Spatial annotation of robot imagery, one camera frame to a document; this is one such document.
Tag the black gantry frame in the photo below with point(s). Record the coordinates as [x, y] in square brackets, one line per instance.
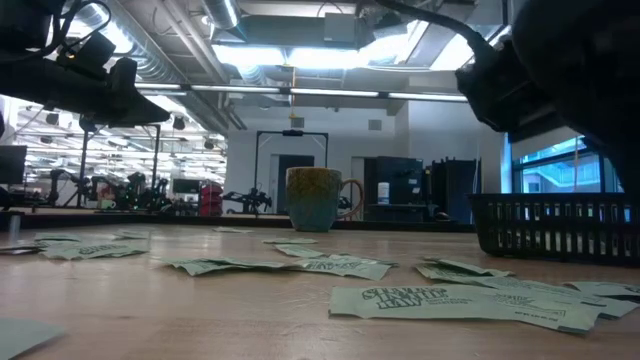
[292, 133]

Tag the grey ventilation box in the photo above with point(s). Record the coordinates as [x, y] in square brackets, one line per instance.
[342, 27]

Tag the white canister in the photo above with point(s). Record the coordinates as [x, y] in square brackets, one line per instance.
[383, 194]

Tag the background robot workstation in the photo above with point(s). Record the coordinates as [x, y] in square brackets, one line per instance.
[135, 192]

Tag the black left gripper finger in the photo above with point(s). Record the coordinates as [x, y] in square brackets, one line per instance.
[110, 107]

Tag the red storage bins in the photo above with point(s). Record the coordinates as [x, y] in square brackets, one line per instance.
[212, 197]

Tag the black cabinet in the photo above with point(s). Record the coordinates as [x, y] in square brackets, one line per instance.
[400, 185]

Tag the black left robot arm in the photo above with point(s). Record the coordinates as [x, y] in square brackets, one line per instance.
[25, 25]

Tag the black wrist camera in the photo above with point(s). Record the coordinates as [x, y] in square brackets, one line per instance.
[485, 90]
[87, 52]

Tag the dark lockers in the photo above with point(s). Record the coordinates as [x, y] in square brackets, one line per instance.
[452, 185]

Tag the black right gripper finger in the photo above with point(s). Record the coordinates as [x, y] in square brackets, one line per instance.
[631, 160]

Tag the long ceiling light strip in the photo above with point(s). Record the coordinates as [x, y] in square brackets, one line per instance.
[330, 92]

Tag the green speckled ceramic mug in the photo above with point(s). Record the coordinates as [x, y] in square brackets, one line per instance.
[312, 200]

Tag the black monitor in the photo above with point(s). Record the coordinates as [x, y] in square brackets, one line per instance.
[12, 165]

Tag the silver ceiling duct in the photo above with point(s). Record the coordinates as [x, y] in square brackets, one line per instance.
[222, 12]

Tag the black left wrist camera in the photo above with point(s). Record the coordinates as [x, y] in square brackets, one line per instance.
[87, 52]

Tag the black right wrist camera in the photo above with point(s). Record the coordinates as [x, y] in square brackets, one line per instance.
[485, 90]

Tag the black plastic slotted basket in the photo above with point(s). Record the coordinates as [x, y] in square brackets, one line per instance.
[550, 200]

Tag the black background robot arm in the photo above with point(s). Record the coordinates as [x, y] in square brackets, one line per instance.
[250, 200]

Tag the dark door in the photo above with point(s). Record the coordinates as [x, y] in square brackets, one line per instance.
[295, 161]

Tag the black pole stand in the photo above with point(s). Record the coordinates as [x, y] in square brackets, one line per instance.
[81, 165]

